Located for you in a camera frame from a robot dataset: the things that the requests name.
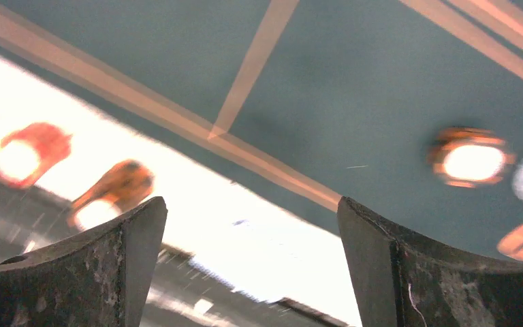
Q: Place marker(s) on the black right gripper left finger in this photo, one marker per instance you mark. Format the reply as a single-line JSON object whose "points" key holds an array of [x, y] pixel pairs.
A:
{"points": [[99, 277]]}

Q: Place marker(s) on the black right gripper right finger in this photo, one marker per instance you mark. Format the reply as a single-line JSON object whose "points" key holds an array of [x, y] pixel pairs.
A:
{"points": [[403, 278]]}

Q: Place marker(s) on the brown poker chip stack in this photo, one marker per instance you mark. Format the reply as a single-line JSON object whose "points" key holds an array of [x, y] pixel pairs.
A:
{"points": [[119, 190]]}

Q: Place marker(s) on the red poker chip stack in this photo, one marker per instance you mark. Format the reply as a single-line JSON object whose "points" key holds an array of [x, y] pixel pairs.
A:
{"points": [[27, 154]]}

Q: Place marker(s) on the green poker table mat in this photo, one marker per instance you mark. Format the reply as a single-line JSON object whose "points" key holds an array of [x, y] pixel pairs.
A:
{"points": [[302, 101]]}

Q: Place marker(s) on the black mounting rail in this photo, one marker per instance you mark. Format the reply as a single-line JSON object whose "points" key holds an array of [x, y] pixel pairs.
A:
{"points": [[180, 295]]}

